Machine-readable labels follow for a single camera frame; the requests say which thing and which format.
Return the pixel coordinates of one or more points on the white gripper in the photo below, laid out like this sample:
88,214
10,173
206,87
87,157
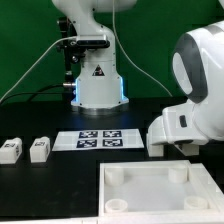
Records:
175,126

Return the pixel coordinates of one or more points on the white square tabletop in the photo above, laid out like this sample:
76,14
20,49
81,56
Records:
156,190

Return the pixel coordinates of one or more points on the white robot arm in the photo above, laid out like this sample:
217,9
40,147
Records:
197,66

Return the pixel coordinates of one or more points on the paper sheet with tags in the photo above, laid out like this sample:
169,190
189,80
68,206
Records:
98,139

